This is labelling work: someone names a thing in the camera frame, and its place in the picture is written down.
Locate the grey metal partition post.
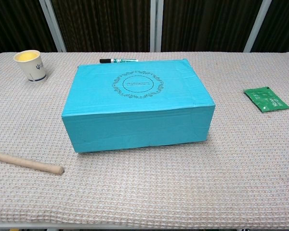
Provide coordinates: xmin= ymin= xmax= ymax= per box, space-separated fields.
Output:
xmin=39 ymin=0 xmax=67 ymax=52
xmin=243 ymin=0 xmax=272 ymax=53
xmin=150 ymin=0 xmax=164 ymax=52

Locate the light blue cardboard shoe box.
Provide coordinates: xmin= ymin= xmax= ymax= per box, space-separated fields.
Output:
xmin=61 ymin=58 xmax=217 ymax=154

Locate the beige waffle weave tablecloth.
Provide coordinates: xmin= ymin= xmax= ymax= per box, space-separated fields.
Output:
xmin=0 ymin=51 xmax=289 ymax=228

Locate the black green whiteboard marker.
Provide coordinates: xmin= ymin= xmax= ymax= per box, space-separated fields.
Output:
xmin=99 ymin=58 xmax=138 ymax=64

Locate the green foil packet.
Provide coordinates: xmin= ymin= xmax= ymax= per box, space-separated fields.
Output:
xmin=243 ymin=87 xmax=289 ymax=113

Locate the white paper cup yellow inside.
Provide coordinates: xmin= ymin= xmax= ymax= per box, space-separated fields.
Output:
xmin=13 ymin=50 xmax=48 ymax=82

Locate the dark ribbed partition panel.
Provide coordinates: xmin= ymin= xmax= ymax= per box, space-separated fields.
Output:
xmin=251 ymin=0 xmax=289 ymax=53
xmin=0 ymin=0 xmax=58 ymax=60
xmin=162 ymin=0 xmax=259 ymax=53
xmin=50 ymin=0 xmax=152 ymax=52

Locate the wooden rolling pin stick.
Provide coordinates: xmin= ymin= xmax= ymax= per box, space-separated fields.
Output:
xmin=0 ymin=150 xmax=65 ymax=175

